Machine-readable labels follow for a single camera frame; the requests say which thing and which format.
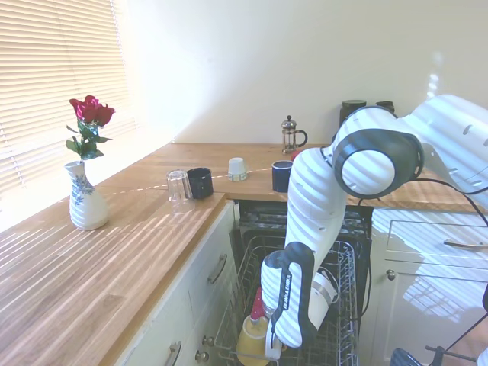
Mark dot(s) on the white vase blue print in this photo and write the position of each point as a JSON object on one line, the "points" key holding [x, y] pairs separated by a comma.
{"points": [[87, 209]]}

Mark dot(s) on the window blind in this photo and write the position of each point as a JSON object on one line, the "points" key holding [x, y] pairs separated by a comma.
{"points": [[57, 57]]}

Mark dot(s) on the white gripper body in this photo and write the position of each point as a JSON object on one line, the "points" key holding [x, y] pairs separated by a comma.
{"points": [[273, 343]]}

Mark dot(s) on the clear drinking glass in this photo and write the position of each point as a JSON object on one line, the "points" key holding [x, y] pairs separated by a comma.
{"points": [[179, 190]]}

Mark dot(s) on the round metal knob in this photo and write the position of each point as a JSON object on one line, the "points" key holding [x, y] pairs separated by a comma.
{"points": [[208, 341], [202, 356], [390, 274]]}

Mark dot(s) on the cream cabinet with drawers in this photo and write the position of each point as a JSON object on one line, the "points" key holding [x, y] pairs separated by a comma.
{"points": [[198, 267]]}

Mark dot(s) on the glass french press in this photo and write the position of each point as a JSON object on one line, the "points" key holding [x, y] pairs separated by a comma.
{"points": [[290, 137]]}

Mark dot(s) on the black built-in dishwasher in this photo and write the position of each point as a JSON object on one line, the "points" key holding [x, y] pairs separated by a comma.
{"points": [[263, 218]]}

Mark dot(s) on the yellow mug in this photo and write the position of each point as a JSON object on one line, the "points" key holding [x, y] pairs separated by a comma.
{"points": [[249, 339]]}

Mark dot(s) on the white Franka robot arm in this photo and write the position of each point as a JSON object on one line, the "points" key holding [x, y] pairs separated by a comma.
{"points": [[316, 198]]}

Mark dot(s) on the blue ribbed object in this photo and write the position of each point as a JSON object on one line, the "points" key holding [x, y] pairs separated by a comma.
{"points": [[405, 358]]}

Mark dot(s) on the dark navy mug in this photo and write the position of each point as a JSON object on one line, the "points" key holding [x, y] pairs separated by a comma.
{"points": [[201, 183]]}

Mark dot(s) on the small white patterned cup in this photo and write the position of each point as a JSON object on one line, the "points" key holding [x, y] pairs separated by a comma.
{"points": [[237, 169]]}

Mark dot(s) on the cream cabinet with door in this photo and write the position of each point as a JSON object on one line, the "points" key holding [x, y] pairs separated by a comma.
{"points": [[419, 305]]}

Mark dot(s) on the red mug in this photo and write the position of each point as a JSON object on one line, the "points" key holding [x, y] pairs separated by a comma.
{"points": [[295, 155]]}

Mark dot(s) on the red rose with leaves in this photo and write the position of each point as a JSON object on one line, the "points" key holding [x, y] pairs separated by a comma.
{"points": [[91, 110]]}

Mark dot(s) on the black clamp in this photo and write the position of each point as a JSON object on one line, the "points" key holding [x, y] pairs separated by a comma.
{"points": [[438, 352]]}

